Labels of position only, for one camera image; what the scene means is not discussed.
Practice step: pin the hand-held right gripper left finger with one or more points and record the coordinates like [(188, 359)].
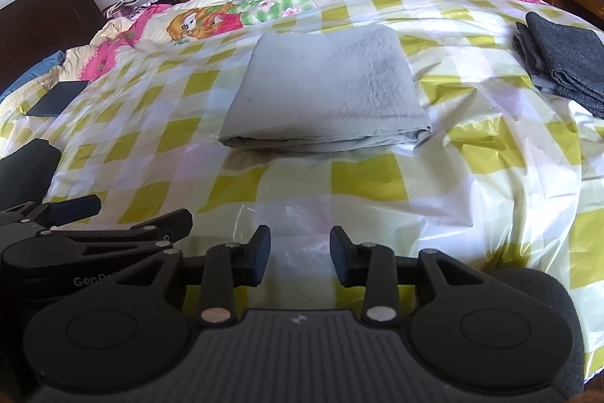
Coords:
[(260, 255)]

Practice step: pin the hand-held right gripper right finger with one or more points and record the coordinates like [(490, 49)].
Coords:
[(340, 257)]

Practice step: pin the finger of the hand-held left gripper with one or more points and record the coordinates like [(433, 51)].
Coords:
[(141, 230), (71, 209)]

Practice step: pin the grey pants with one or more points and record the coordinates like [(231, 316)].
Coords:
[(325, 91)]

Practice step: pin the folded black cloth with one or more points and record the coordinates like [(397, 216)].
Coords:
[(26, 171)]

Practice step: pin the dark flat notebook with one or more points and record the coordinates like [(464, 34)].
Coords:
[(59, 98)]

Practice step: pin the blue pillow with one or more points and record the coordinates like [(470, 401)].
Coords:
[(33, 72)]

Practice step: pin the dark wooden headboard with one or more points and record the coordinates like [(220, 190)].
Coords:
[(47, 20)]

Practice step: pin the white bedside bag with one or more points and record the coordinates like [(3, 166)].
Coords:
[(120, 6)]

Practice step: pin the folded denim jeans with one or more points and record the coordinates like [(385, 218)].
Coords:
[(566, 53)]

